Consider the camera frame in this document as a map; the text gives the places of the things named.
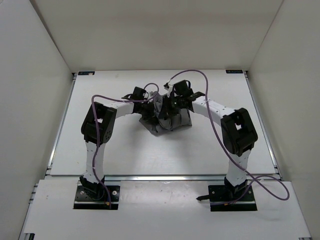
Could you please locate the aluminium table rail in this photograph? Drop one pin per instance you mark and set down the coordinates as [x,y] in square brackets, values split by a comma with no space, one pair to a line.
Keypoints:
[165,178]

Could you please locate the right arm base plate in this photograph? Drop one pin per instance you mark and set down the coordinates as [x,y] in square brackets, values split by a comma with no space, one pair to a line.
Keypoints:
[228,198]

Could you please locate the left blue table label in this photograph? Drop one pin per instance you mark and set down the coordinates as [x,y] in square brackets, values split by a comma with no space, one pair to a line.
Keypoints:
[86,73]

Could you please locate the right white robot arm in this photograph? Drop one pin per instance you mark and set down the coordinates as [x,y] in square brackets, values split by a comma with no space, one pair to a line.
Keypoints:
[238,134]

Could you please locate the grey pleated skirt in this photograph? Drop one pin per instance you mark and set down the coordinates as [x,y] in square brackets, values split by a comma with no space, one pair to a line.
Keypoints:
[158,121]

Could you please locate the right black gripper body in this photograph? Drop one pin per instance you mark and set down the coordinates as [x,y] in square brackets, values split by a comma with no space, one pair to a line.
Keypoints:
[176,103]

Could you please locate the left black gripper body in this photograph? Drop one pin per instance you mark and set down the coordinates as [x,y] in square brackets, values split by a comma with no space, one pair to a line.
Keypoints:
[146,111]

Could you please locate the right blue table label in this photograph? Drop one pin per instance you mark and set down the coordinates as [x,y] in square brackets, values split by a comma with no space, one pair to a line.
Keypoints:
[234,71]

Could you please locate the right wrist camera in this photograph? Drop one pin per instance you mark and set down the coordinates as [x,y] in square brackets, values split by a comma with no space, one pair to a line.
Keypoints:
[169,88]

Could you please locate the blue table label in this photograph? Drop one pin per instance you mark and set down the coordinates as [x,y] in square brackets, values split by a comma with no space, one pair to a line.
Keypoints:
[234,71]
[86,73]

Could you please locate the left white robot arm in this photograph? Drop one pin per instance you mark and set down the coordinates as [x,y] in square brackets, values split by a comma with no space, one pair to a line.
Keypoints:
[98,125]

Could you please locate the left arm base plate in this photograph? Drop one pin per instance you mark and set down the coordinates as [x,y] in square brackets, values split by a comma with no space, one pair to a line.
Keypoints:
[87,200]

